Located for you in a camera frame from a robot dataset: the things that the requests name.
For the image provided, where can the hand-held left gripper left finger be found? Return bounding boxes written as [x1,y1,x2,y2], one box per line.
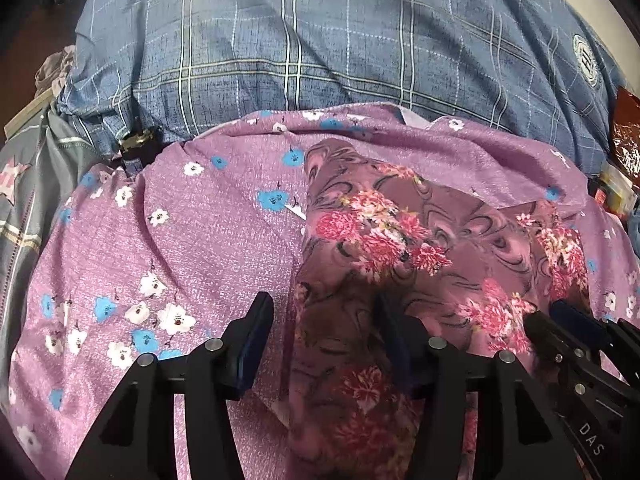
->
[65,291,275,480]

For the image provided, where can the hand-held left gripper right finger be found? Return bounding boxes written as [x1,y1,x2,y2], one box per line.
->
[374,292,585,480]

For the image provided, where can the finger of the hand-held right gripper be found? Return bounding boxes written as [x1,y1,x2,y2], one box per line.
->
[549,299,640,361]
[522,310,601,396]

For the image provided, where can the lilac flower-print garment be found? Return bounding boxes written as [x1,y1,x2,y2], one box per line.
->
[7,102,640,480]

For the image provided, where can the mauve floral small garment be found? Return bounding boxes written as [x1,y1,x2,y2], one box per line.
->
[287,140,593,480]

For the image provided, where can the colourful snack packets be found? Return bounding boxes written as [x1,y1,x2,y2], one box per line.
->
[587,160,640,221]

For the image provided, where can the brown patterned packet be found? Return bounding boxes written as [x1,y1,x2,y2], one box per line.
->
[607,85,640,181]

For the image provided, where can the black clip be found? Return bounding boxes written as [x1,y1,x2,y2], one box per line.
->
[117,127,163,176]

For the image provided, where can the grey printed blanket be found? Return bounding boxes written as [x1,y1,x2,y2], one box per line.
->
[0,105,131,391]

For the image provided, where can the blue plaid bed sheet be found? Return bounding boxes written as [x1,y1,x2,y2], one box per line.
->
[60,0,631,181]

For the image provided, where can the crumpled pale lilac cloth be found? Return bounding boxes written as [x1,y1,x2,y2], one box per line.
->
[34,45,76,96]

